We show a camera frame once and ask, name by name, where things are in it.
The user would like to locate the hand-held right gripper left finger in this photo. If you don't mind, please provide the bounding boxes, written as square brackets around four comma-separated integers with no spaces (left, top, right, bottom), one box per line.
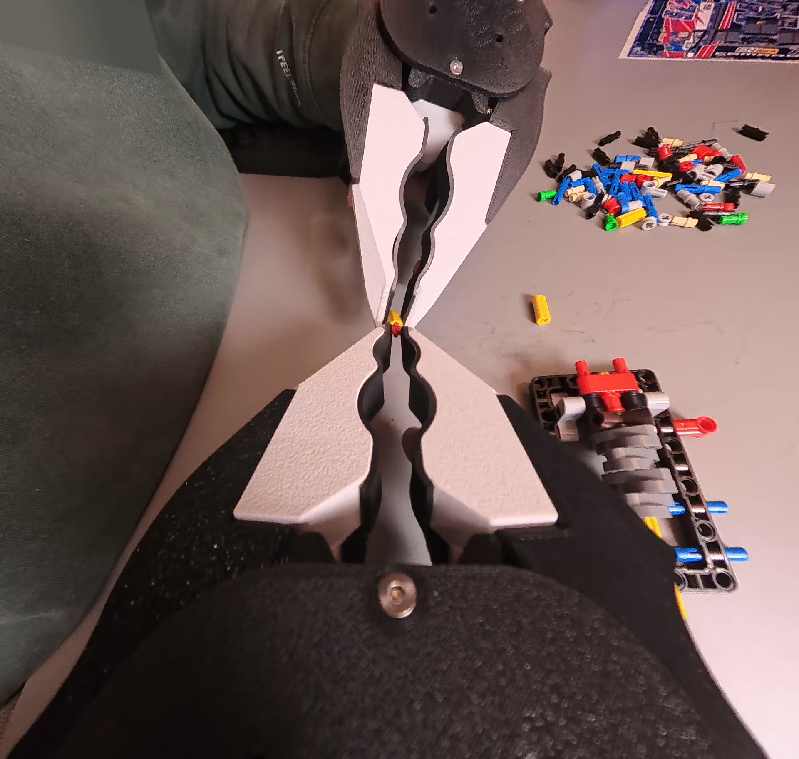
[234,325,393,561]

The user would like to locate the person's left forearm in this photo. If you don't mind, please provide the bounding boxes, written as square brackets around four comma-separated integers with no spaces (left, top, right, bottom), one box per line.
[134,0,383,132]

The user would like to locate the lego sticker sheet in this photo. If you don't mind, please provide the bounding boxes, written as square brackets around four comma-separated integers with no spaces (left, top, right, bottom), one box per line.
[618,0,799,64]

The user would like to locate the black lego frame assembly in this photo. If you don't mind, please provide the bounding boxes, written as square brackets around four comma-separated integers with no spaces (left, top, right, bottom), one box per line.
[529,357,750,623]

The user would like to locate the pile of small lego pieces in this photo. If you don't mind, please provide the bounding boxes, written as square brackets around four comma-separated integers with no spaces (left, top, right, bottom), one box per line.
[537,125,776,232]

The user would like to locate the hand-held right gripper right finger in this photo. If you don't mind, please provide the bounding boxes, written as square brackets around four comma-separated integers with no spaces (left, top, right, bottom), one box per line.
[398,325,559,564]

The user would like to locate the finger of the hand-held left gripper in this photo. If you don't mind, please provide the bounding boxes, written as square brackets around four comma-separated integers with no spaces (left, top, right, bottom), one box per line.
[351,82,432,326]
[401,120,515,327]

